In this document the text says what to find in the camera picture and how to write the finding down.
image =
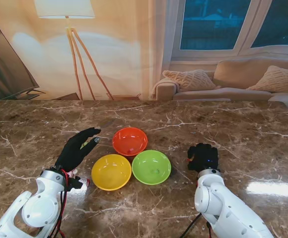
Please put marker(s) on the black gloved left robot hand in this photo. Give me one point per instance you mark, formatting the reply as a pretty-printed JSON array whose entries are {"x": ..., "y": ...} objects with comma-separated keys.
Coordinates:
[{"x": 73, "y": 151}]

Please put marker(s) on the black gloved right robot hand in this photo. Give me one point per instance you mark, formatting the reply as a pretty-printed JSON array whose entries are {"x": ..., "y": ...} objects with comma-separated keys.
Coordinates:
[{"x": 204, "y": 157}]

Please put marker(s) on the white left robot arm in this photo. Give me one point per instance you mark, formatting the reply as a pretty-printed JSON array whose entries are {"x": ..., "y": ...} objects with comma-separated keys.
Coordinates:
[{"x": 39, "y": 208}]

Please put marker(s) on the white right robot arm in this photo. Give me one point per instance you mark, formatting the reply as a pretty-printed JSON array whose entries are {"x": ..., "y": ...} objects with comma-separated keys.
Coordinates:
[{"x": 223, "y": 208}]

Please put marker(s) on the pink white wrapped candy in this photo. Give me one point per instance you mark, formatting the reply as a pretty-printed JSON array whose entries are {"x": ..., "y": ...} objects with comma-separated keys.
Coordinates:
[{"x": 72, "y": 172}]

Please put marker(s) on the yellow plastic bowl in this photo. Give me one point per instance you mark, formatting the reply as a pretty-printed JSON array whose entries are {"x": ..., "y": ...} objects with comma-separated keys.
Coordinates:
[{"x": 111, "y": 173}]

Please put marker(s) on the green plastic bowl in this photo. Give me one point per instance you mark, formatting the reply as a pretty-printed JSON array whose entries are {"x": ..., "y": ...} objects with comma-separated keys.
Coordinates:
[{"x": 146, "y": 161}]

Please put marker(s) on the orange plastic bowl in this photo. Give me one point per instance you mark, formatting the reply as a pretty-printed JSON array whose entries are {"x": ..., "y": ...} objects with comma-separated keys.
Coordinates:
[{"x": 130, "y": 138}]

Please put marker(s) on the beige sofa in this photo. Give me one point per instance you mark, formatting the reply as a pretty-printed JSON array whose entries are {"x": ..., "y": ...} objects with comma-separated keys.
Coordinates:
[{"x": 233, "y": 94}]

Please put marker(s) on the cream knitted pillow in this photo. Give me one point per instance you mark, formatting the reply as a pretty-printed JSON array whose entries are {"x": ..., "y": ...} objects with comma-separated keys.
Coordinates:
[
  {"x": 278, "y": 79},
  {"x": 188, "y": 80}
]

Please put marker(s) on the dark flat screen television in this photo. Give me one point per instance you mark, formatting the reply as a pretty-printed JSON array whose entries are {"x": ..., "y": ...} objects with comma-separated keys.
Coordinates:
[{"x": 0, "y": 62}]

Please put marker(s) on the sheer cream curtain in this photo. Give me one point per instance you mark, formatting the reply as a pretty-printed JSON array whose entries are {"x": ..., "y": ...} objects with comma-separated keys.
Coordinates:
[{"x": 156, "y": 49}]

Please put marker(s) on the white framed window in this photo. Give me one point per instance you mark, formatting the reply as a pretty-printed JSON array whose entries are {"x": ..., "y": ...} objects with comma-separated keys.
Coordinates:
[{"x": 208, "y": 24}]

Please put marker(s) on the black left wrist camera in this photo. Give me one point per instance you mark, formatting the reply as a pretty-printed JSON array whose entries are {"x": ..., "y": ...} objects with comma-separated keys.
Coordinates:
[{"x": 73, "y": 183}]

